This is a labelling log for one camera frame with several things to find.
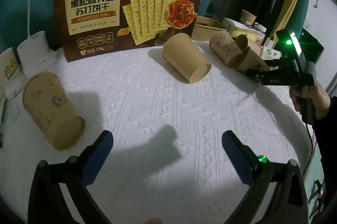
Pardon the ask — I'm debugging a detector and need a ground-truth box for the white green-logo paper cup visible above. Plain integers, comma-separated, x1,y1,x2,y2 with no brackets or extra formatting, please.
261,47,282,61

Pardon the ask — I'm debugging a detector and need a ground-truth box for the lying paper cup far right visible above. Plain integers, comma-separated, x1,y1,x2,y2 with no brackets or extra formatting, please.
235,34,261,56

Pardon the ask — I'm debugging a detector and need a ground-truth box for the upright paper cup at back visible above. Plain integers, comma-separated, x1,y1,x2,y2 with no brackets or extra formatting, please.
240,10,257,26

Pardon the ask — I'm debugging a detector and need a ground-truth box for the lying paper cup with doodles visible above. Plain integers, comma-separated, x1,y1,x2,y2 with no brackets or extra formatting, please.
209,30,243,69

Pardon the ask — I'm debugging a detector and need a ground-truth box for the leftmost lying paper cup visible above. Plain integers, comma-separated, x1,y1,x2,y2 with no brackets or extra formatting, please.
22,71,85,151

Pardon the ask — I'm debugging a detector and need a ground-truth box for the plain lying paper cup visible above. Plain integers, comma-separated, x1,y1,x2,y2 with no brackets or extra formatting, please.
162,33,211,83

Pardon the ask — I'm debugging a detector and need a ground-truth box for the person's right hand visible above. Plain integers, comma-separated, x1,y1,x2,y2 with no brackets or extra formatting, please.
289,82,331,120

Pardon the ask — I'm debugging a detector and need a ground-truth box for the yellow tissue box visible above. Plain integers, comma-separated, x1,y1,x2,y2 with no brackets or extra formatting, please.
222,18,259,42

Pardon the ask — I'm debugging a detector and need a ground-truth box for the teal curtain right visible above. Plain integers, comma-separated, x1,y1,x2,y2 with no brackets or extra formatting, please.
295,0,310,38

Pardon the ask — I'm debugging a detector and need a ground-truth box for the teal curtain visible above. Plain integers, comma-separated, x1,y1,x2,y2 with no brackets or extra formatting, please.
295,0,310,38
1,0,61,51

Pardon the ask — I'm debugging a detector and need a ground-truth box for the white woven tablecloth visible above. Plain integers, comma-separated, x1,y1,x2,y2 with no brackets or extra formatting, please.
1,42,311,223

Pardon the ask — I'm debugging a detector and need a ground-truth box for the brown paper bowl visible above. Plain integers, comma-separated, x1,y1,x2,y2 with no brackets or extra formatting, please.
191,16,227,42

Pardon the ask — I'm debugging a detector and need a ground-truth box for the pen on table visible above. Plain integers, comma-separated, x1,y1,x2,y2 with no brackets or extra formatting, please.
0,96,7,149

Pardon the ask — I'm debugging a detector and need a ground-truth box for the white desk lamp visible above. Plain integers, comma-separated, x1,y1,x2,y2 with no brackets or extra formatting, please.
17,0,57,78

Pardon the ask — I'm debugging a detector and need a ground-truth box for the white cartoon mug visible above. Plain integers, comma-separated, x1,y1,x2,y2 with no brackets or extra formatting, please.
0,47,21,92

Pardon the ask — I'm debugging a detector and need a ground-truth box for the brown cracker box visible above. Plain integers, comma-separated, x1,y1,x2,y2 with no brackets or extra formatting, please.
54,0,207,63

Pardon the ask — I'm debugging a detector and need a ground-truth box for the teal curtain left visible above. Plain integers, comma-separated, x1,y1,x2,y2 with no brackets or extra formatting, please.
1,0,61,51

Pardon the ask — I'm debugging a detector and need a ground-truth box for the black cable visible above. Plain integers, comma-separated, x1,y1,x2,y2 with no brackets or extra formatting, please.
302,121,318,183

